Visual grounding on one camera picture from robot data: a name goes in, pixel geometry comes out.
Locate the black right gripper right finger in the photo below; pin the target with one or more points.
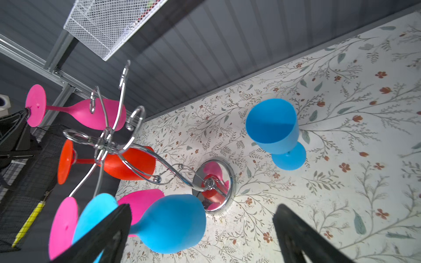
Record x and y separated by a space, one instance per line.
297 239

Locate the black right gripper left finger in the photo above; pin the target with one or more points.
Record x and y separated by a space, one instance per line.
106 240

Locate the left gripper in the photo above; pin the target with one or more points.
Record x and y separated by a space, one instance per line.
17 142

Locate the pink wine glass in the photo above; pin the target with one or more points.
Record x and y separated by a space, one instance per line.
66 218
36 102

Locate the blue wine glass near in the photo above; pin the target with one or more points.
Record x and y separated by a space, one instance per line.
171 224

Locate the chrome wine glass rack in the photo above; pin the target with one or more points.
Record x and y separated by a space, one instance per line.
213 180

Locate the yellow black item in basket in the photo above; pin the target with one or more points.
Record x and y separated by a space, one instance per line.
28 223

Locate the black wire basket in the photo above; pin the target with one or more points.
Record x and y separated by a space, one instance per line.
30 181

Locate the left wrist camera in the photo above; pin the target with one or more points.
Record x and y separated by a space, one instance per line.
5 105

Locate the white wire mesh basket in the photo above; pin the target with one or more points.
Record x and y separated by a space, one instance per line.
105 26

